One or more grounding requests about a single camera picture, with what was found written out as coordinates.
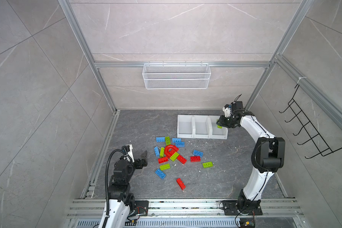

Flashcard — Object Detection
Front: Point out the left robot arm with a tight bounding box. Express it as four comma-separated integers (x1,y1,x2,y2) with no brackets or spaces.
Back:
98,145,149,228

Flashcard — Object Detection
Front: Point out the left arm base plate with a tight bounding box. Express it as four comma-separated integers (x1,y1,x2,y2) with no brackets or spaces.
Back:
128,200,149,217

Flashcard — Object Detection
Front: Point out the white three-compartment bin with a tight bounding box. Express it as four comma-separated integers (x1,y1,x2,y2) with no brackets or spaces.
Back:
177,115,228,140

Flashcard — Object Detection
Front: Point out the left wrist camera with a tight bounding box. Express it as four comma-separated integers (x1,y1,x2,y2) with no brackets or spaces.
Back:
121,144,135,163

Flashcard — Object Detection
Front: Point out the white wire mesh basket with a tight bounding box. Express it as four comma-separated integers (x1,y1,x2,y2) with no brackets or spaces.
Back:
142,63,211,90

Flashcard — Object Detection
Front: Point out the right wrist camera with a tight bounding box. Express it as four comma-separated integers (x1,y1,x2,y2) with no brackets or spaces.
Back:
222,104,233,118

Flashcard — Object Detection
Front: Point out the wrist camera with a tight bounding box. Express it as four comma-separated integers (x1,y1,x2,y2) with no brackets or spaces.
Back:
222,104,233,118
121,144,135,163

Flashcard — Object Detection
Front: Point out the green lego under arch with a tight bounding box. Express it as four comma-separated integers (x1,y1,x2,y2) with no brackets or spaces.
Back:
170,152,179,162

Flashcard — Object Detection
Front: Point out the red arch lego piece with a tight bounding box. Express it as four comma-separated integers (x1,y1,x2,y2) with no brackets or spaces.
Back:
164,144,179,158

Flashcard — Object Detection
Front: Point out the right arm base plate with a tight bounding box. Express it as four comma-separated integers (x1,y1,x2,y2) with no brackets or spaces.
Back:
220,200,263,216

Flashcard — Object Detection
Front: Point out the black wire hook rack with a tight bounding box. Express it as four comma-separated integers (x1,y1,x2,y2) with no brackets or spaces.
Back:
279,84,342,159

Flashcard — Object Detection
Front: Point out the red lego bottom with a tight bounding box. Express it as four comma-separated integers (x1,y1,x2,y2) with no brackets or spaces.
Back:
176,178,186,190

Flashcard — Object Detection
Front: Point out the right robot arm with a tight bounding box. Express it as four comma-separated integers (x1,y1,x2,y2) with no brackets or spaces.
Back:
217,107,285,214

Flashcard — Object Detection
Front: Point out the blue lego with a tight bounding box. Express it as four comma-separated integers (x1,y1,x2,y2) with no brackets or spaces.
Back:
175,141,185,148
193,150,203,158
172,138,181,143
156,137,166,143
154,146,160,157
155,169,166,180

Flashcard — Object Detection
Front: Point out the green lego top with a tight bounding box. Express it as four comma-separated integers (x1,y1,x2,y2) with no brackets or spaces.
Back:
165,136,172,146

